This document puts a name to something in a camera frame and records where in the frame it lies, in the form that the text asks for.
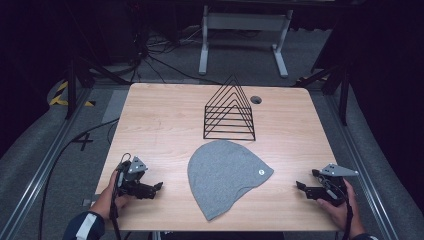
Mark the bundle of black cables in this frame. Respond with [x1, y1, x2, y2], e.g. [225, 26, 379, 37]
[130, 25, 225, 86]

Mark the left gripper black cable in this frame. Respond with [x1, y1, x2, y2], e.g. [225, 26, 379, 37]
[109, 152, 133, 240]

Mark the grey beanie hat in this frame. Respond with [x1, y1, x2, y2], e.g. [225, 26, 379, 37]
[187, 139, 275, 222]

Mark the aluminium floor rail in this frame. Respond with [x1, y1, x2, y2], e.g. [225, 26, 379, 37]
[323, 93, 400, 240]
[0, 87, 94, 240]

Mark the white metal desk frame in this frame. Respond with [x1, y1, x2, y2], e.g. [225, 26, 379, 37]
[198, 4, 295, 80]

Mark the black wire rack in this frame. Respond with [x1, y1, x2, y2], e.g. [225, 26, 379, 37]
[202, 74, 257, 142]

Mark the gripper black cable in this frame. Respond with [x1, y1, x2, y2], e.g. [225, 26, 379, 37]
[318, 175, 355, 240]
[109, 152, 133, 240]

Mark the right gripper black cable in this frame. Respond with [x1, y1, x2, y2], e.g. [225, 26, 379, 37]
[318, 175, 355, 240]

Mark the black metal stand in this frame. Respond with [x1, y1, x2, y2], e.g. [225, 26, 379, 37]
[64, 55, 132, 121]
[292, 62, 352, 127]

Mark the black cable on floor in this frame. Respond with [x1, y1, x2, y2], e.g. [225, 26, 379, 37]
[37, 118, 120, 240]

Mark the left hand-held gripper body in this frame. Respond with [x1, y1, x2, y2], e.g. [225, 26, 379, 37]
[114, 155, 158, 201]

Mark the person's right hand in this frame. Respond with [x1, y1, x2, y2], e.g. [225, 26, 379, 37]
[315, 178, 367, 239]

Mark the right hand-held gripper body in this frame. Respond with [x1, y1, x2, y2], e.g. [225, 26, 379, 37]
[306, 163, 360, 207]

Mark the person's left hand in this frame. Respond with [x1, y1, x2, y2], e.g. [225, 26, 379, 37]
[89, 169, 135, 221]

